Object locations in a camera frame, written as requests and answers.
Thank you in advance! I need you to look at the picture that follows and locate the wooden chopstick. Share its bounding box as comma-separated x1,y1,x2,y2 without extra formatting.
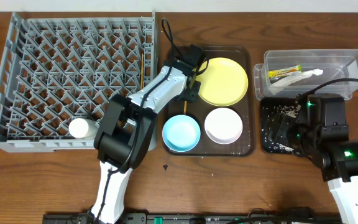
183,101,188,114
140,54,145,89

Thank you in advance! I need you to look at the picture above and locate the white wrapper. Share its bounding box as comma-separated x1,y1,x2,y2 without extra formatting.
272,68,323,87

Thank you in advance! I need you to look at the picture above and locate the green orange snack wrapper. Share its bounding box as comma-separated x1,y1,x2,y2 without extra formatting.
268,65,302,80

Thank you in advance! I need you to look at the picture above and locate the white bowl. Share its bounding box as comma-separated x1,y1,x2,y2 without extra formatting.
204,108,243,144

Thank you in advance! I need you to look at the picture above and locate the light blue bowl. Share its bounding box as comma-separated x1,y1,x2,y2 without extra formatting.
162,114,201,152

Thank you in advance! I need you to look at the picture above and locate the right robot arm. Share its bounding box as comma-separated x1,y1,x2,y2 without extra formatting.
264,93,358,223

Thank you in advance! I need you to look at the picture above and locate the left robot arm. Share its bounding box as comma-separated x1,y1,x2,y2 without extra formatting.
89,45,206,223

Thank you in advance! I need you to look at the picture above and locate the grey dishwasher rack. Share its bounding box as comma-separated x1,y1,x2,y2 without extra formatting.
0,13,158,152

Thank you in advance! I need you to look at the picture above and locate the black plastic tray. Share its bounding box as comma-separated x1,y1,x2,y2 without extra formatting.
260,97,309,157

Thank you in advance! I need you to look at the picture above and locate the food scraps pile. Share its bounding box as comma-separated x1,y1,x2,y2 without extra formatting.
260,105,298,154

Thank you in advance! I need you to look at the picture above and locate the yellow round plate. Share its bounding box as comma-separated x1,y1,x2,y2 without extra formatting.
196,57,249,106

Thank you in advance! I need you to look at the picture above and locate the dark brown serving tray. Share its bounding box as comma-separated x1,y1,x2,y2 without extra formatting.
163,46,255,157

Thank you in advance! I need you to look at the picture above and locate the clear plastic bin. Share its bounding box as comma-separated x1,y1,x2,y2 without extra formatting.
254,49,358,100

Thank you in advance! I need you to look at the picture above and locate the white cup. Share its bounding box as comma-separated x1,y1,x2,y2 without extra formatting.
68,118,98,139

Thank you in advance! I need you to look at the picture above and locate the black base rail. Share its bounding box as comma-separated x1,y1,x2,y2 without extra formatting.
42,207,342,224

